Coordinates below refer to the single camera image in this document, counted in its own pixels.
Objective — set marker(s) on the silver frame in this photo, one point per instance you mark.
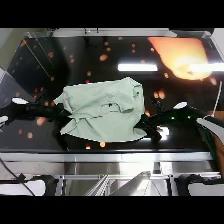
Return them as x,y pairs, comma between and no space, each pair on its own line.
100,160

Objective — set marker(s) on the pale green T-shirt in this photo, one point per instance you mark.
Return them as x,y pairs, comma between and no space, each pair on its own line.
100,100

